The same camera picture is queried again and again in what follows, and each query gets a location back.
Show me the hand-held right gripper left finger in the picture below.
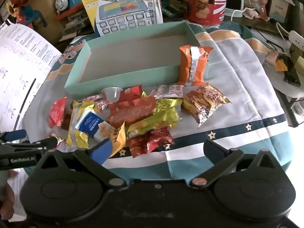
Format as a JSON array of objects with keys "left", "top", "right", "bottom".
[{"left": 36, "top": 139, "right": 126, "bottom": 188}]

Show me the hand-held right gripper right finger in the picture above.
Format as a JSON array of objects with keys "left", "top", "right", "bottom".
[{"left": 189, "top": 139, "right": 289, "bottom": 189}]

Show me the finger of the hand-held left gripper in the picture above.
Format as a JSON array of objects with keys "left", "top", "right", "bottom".
[
  {"left": 9, "top": 136, "right": 60, "bottom": 151},
  {"left": 0, "top": 129, "right": 27, "bottom": 146}
]

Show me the orange yellow snack packet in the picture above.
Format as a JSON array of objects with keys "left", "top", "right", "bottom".
[{"left": 95, "top": 121, "right": 126, "bottom": 157}]

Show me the yellow foil snack packet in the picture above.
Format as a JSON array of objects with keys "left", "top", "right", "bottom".
[{"left": 66, "top": 101, "right": 95, "bottom": 149}]

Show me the brown gold snack packet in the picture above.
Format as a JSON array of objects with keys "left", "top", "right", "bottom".
[{"left": 60, "top": 113, "right": 73, "bottom": 131}]

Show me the small red snack packet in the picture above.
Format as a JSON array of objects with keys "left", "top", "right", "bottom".
[{"left": 48, "top": 97, "right": 67, "bottom": 127}]

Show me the pink speckled snack packet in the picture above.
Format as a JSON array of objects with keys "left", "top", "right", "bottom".
[{"left": 83, "top": 94, "right": 110, "bottom": 111}]

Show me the large yellow snack packet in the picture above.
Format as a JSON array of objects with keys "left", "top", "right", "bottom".
[{"left": 126, "top": 97, "right": 183, "bottom": 138}]

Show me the green cardboard box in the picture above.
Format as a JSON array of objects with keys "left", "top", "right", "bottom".
[{"left": 64, "top": 21, "right": 209, "bottom": 98}]

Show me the person's left hand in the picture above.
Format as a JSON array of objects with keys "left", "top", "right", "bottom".
[{"left": 0, "top": 171, "right": 17, "bottom": 220}]

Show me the dark red foil packet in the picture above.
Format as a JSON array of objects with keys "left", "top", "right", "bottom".
[{"left": 127, "top": 127, "right": 175, "bottom": 158}]

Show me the fries print snack bag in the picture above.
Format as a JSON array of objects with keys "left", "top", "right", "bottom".
[{"left": 183, "top": 84, "right": 232, "bottom": 129}]

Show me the red sausage stick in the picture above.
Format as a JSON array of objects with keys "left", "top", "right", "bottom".
[{"left": 106, "top": 96, "right": 157, "bottom": 127}]

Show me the clear jelly cup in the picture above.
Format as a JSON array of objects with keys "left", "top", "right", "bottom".
[{"left": 102, "top": 87, "right": 123, "bottom": 103}]

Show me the pink patterned snack packet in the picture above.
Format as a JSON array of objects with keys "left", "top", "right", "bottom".
[{"left": 148, "top": 84, "right": 184, "bottom": 99}]

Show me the white instruction sheet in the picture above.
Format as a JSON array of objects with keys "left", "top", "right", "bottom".
[{"left": 0, "top": 22, "right": 63, "bottom": 133}]

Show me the orange snack bag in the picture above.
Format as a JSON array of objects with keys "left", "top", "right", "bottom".
[{"left": 177, "top": 45, "right": 213, "bottom": 86}]

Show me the white round side table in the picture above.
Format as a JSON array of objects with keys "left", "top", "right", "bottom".
[{"left": 262, "top": 24, "right": 304, "bottom": 98}]

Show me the black phone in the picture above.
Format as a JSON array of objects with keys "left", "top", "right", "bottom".
[{"left": 284, "top": 69, "right": 304, "bottom": 87}]

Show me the small orange packet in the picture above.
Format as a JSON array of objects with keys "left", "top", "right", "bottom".
[{"left": 275, "top": 59, "right": 288, "bottom": 72}]

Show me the red blue toy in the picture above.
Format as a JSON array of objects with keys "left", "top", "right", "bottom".
[{"left": 7, "top": 0, "right": 48, "bottom": 29}]

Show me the brown cardboard box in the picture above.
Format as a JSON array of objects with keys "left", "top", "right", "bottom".
[{"left": 26, "top": 0, "right": 62, "bottom": 45}]

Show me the white power strip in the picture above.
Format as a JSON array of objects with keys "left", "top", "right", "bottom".
[{"left": 288, "top": 30, "right": 304, "bottom": 53}]

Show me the yellow white toy box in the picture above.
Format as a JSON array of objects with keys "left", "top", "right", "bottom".
[{"left": 80, "top": 0, "right": 164, "bottom": 37}]

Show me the red cookie tin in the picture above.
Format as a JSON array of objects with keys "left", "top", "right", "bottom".
[{"left": 183, "top": 0, "right": 228, "bottom": 25}]

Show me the small white appliance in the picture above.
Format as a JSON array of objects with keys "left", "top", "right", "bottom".
[{"left": 224, "top": 0, "right": 245, "bottom": 17}]

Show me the white carton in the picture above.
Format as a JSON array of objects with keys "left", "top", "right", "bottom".
[{"left": 268, "top": 0, "right": 295, "bottom": 24}]

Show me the white cable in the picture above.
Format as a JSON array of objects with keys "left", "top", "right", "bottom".
[{"left": 277, "top": 22, "right": 290, "bottom": 53}]

